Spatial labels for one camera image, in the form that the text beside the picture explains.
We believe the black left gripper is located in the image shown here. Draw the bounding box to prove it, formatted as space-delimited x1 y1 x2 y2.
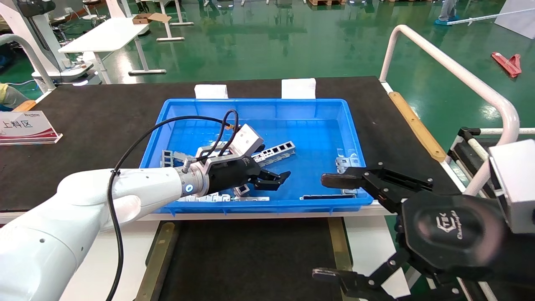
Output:
207 157 291 196

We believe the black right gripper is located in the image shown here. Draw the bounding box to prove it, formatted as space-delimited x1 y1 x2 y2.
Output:
311 163 508 301

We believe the black container tray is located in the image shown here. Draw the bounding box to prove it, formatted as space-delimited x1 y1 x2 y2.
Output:
136 217 354 301

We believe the long thin metal strip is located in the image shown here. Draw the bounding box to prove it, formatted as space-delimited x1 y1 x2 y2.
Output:
176 194 270 202

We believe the dark metal strip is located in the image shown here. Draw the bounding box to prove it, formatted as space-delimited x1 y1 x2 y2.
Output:
300 194 356 200

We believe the blue plastic parts bin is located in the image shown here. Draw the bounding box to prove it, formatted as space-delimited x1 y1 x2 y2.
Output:
139 99 374 216

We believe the white foam block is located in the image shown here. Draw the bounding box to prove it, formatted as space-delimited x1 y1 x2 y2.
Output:
195 84 228 99
282 79 316 99

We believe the wooden edge strip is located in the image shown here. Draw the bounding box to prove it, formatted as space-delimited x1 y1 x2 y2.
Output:
389 91 447 163

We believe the white desk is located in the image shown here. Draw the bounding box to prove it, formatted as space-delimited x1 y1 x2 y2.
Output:
142 0 194 41
59 17 167 84

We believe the black rubber table mat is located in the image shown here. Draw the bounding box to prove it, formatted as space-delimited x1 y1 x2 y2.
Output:
0 76 460 212

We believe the open cardboard box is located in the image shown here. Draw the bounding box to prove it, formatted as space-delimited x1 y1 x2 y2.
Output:
132 13 172 25

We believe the red floor tool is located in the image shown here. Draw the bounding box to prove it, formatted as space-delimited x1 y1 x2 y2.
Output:
491 52 522 78

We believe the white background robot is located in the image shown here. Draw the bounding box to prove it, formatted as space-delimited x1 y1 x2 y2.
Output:
0 0 101 88

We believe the person with blue shoe covers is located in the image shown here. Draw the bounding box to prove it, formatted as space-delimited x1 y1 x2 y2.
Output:
435 0 460 25

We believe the white floor pole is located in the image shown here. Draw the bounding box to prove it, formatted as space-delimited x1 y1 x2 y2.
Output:
447 8 535 26

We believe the acrylic sign with red print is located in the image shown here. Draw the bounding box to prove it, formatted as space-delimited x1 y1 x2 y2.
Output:
0 110 63 145

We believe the white board panel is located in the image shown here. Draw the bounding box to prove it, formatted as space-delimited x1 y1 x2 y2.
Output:
495 0 535 40

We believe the person in yellow jacket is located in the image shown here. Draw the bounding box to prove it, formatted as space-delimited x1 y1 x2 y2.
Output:
0 83 30 110

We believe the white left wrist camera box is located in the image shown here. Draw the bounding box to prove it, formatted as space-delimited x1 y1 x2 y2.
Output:
196 123 265 168

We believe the short metal bracket part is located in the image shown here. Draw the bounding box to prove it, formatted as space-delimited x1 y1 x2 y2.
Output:
336 157 361 173

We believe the black frame with white tube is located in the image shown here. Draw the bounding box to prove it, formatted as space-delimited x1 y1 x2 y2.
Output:
447 127 535 197

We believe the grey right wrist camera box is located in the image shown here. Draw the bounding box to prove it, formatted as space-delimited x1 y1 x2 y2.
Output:
489 139 535 234

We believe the white tubular rail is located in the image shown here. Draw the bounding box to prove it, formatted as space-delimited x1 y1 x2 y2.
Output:
380 25 520 197

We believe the grey tubular rail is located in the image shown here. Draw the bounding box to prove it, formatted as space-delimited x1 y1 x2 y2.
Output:
0 33 56 92

